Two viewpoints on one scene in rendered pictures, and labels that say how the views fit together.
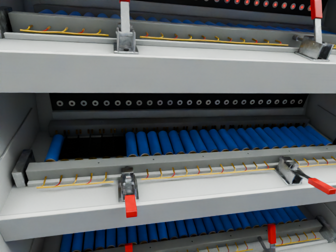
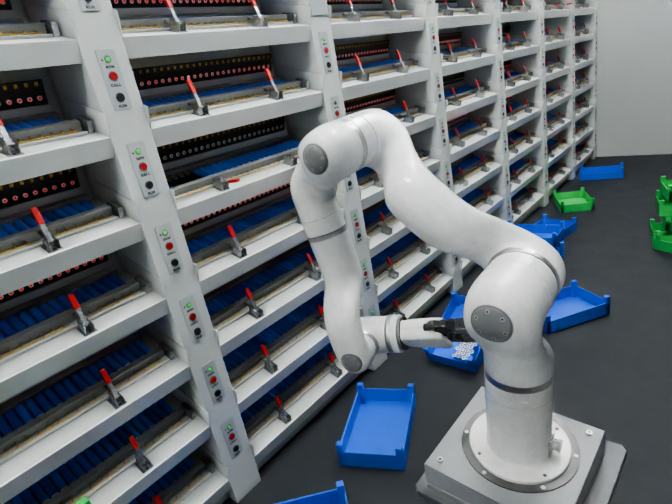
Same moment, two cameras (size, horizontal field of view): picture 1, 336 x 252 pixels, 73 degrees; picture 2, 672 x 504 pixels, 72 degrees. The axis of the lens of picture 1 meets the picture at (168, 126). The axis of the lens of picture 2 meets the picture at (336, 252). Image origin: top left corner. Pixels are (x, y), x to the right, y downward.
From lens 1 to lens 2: 1.03 m
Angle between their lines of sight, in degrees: 32
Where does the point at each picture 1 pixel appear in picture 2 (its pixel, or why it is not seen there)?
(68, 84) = (187, 135)
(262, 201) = (284, 177)
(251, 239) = (289, 216)
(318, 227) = not seen: hidden behind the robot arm
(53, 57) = (182, 123)
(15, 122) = not seen: hidden behind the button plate
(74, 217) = (206, 202)
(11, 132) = not seen: hidden behind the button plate
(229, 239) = (277, 218)
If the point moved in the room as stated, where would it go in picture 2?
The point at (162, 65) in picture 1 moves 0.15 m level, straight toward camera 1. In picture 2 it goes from (221, 117) to (248, 113)
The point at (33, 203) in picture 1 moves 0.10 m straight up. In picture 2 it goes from (184, 202) to (172, 163)
